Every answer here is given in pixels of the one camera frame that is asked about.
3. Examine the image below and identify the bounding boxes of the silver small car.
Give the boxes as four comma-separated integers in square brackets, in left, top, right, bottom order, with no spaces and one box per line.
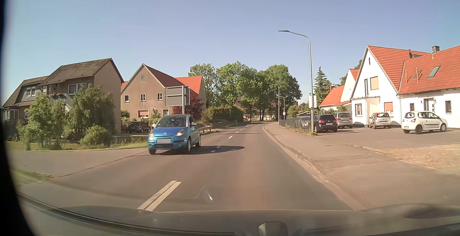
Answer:
[369,112,392,129]

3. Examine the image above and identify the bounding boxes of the white small car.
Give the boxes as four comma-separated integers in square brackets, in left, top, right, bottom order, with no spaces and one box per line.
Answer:
[401,111,449,135]

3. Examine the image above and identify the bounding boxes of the grey asphalt road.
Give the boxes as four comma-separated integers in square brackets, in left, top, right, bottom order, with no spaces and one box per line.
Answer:
[20,122,354,213]

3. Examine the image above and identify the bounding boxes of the beige house with red roof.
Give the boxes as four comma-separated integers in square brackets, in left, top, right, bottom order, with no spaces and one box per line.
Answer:
[120,64,207,120]

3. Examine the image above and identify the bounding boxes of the dark parked car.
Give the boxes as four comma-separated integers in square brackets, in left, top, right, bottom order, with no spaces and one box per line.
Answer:
[127,121,151,134]

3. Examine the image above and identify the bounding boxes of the dark red-leaved tree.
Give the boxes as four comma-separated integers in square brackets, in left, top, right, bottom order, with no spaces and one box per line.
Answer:
[172,97,205,121]

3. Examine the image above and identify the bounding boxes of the black car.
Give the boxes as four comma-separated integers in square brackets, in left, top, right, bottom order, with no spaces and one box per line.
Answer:
[313,114,338,133]

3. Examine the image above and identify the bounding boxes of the grey estate car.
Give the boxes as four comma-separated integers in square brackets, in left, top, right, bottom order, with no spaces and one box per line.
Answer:
[333,112,353,129]

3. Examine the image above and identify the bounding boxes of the blue small car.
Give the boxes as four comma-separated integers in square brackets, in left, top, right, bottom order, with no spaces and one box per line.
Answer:
[148,114,202,155]

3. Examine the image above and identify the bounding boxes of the back of large road sign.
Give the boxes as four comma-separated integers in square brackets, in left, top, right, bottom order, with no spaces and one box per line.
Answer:
[164,85,190,115]

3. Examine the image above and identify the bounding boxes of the road markings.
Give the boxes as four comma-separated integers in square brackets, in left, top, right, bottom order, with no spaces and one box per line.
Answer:
[137,124,250,212]

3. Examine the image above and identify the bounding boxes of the grey asphalt forecourt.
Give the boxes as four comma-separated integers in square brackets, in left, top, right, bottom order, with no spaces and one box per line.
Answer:
[313,125,460,150]

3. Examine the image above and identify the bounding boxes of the dark conifer tree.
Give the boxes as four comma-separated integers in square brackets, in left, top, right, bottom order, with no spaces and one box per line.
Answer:
[314,67,332,107]

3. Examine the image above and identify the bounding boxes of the small white house red roof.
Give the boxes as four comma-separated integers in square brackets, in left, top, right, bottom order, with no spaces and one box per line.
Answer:
[318,68,360,114]

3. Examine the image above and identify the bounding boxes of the green bushes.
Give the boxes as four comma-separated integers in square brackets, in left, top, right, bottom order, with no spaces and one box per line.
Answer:
[16,84,117,151]

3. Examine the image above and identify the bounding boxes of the car's own bonnet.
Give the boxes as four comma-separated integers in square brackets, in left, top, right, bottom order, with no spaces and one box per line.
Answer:
[18,193,460,236]

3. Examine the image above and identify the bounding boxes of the group of green trees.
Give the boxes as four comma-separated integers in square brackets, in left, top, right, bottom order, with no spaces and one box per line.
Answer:
[188,62,303,122]

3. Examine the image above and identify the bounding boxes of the dark metal fence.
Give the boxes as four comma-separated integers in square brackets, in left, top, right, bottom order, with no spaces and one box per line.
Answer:
[279,117,311,133]

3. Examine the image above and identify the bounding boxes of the green hedge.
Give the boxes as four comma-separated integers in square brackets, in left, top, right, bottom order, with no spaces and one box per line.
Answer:
[201,105,246,124]

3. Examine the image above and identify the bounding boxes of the grass verge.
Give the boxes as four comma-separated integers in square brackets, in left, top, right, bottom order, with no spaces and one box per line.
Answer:
[6,128,220,152]

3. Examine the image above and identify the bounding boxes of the low white house red roof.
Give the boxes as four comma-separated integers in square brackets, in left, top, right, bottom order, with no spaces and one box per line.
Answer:
[397,45,460,129]

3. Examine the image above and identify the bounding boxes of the white house with red roof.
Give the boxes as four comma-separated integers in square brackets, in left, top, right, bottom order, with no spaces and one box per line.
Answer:
[350,45,431,127]

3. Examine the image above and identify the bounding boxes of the cobbled strip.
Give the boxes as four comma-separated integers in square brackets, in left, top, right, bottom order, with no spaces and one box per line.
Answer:
[377,143,460,174]

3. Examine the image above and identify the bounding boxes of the grey paved pavement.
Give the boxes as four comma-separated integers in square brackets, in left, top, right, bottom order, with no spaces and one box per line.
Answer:
[263,122,460,211]

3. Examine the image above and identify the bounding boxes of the tall grey lamp post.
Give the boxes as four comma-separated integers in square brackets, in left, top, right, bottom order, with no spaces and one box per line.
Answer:
[278,30,315,135]

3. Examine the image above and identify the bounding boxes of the brown house with dark roof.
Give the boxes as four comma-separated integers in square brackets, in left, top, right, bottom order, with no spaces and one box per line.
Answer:
[1,58,124,136]

